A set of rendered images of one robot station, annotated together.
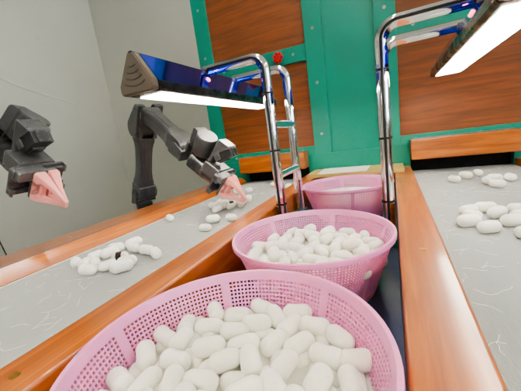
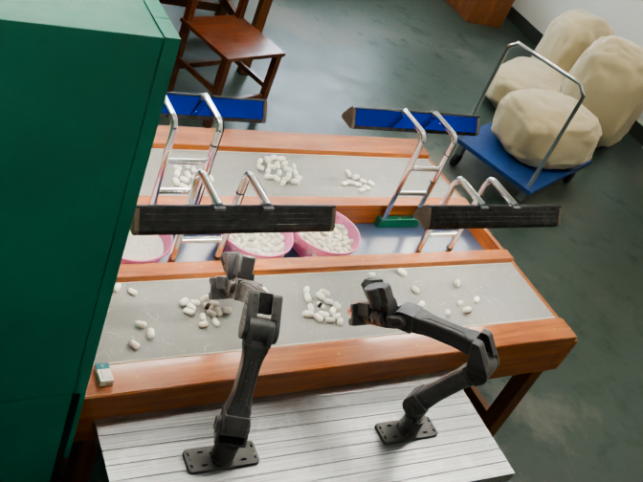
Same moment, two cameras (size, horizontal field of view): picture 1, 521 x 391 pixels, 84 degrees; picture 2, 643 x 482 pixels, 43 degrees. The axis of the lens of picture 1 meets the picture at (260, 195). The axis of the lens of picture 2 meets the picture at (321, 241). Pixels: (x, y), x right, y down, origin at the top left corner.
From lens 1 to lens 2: 3.02 m
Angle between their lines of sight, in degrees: 128
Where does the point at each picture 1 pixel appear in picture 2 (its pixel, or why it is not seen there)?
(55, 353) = (355, 258)
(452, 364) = (301, 200)
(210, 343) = (321, 241)
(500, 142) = not seen: hidden behind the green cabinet
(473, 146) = not seen: hidden behind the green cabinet
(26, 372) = (361, 258)
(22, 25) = not seen: outside the picture
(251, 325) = (309, 236)
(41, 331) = (356, 285)
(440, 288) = (277, 199)
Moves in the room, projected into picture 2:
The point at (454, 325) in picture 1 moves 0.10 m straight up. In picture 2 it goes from (290, 199) to (299, 177)
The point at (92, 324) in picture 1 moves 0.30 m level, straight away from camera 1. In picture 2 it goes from (345, 259) to (342, 317)
